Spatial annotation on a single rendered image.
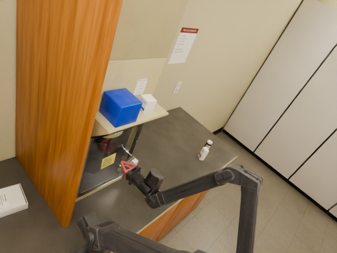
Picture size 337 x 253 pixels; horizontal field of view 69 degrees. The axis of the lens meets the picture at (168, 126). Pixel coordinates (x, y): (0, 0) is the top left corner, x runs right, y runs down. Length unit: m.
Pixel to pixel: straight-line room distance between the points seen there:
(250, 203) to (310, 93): 2.88
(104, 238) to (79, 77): 0.46
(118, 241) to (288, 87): 3.32
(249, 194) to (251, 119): 3.10
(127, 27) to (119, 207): 0.90
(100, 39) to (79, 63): 0.12
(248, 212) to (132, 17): 0.74
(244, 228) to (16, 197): 0.97
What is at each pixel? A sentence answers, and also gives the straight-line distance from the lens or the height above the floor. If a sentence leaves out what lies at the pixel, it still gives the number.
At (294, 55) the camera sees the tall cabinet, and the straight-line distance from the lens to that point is 3.68.
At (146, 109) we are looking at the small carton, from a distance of 0.98.
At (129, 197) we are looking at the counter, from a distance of 1.41.
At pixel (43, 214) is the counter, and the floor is 0.94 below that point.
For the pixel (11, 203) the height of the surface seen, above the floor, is 0.98.
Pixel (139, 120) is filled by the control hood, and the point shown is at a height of 1.51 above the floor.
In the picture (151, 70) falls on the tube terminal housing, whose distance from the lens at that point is 1.00.
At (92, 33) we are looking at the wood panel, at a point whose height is 1.82.
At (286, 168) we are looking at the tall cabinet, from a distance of 4.03.
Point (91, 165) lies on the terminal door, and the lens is 1.14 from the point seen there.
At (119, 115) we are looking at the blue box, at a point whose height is 1.57.
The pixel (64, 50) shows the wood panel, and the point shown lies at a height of 1.71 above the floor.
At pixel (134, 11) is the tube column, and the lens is 0.82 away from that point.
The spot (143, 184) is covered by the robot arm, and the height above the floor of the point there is 1.20.
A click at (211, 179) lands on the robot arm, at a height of 1.45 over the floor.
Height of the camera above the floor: 2.05
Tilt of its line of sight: 33 degrees down
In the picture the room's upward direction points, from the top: 25 degrees clockwise
